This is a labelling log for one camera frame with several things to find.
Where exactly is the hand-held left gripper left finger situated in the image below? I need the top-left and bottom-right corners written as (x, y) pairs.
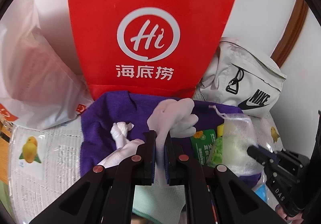
top-left (29, 130), bottom-right (157, 224)

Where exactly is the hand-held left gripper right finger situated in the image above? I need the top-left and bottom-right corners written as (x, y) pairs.
top-left (164, 131), bottom-right (275, 224)

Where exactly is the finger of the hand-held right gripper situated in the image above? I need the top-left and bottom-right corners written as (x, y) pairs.
top-left (251, 155), bottom-right (277, 177)
top-left (247, 146), bottom-right (284, 162)

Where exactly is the white small box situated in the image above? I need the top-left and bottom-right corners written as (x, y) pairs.
top-left (209, 105), bottom-right (262, 177)

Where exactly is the green wet wipe packet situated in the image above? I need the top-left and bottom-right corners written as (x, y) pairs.
top-left (190, 129), bottom-right (217, 167)

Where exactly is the white knitted glove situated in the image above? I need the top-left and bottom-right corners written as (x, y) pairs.
top-left (132, 98), bottom-right (199, 218)

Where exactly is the person's right hand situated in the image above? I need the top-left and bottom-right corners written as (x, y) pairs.
top-left (277, 205), bottom-right (305, 223)

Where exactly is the blue tissue pack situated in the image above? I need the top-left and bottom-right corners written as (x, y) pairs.
top-left (252, 180), bottom-right (270, 204)

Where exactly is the green pocket tissue pack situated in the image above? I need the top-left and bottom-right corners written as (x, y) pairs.
top-left (206, 137), bottom-right (224, 167)

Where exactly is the knotted white cloth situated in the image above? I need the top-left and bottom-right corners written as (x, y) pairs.
top-left (97, 121), bottom-right (145, 167)

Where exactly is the purple towel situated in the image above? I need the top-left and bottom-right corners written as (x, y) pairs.
top-left (80, 91), bottom-right (261, 179)

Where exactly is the grey waist bag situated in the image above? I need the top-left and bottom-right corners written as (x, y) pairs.
top-left (196, 37), bottom-right (287, 118)

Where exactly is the fruit print tablecloth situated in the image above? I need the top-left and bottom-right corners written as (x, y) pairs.
top-left (7, 111), bottom-right (284, 224)

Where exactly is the red paper shopping bag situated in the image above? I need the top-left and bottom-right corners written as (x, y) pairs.
top-left (68, 0), bottom-right (240, 101)

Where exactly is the white plastic shopping bag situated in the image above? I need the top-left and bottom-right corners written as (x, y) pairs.
top-left (0, 0), bottom-right (94, 130)

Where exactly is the brown wooden door frame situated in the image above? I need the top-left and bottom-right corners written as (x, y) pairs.
top-left (269, 0), bottom-right (309, 69)

